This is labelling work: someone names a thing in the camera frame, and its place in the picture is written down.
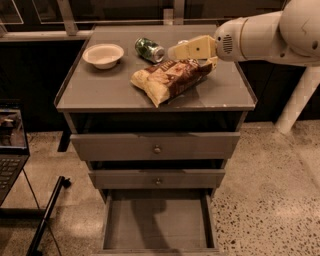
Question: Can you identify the grey open bottom drawer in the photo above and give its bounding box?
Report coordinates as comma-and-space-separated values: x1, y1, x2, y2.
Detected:
97, 189, 223, 256

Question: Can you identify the metal window railing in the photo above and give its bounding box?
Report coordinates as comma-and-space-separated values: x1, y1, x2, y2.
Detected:
0, 0, 288, 42

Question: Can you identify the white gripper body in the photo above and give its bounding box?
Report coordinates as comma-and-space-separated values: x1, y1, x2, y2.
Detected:
214, 18, 247, 62

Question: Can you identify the green soda can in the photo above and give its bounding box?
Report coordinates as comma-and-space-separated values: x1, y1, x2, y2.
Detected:
135, 37, 165, 63

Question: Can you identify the brown chip bag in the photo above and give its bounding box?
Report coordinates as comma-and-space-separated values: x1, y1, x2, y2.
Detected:
131, 59, 213, 107

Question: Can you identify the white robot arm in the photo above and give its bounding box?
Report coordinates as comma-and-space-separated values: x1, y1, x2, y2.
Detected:
168, 0, 320, 66

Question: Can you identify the black laptop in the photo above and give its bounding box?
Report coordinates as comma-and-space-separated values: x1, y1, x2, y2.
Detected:
0, 99, 30, 205

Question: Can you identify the white paper bowl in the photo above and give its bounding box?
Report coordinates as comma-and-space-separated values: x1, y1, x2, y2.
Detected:
82, 44, 124, 70

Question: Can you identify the grey top drawer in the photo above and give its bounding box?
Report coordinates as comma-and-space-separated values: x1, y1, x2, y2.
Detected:
71, 132, 240, 161

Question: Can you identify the grey drawer cabinet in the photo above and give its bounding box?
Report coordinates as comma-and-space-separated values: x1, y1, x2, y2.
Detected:
55, 25, 256, 256

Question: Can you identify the black stand leg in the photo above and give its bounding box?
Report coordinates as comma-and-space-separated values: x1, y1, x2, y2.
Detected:
26, 176, 71, 256

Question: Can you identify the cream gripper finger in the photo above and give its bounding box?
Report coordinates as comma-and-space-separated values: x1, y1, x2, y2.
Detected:
207, 56, 218, 70
167, 35, 216, 60

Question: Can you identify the grey middle drawer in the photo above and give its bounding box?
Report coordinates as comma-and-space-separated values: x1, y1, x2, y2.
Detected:
88, 169, 225, 189

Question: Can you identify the crushed silver blue can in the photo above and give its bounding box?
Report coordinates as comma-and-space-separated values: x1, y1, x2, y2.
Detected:
177, 40, 188, 45

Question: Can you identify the white diagonal pole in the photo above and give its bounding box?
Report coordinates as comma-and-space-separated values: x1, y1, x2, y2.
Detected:
275, 67, 320, 134

